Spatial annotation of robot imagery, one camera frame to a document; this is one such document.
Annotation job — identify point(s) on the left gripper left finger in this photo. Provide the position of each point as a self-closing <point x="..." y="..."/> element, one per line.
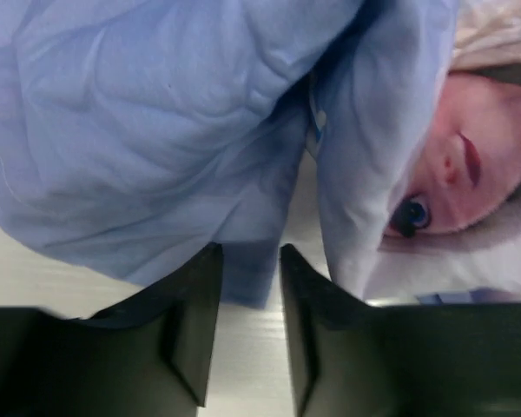
<point x="148" y="355"/>

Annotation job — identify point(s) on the blue princess print cloth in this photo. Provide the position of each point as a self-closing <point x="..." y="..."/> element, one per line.
<point x="134" y="133"/>

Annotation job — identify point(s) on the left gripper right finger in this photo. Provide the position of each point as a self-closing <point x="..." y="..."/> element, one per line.
<point x="351" y="359"/>

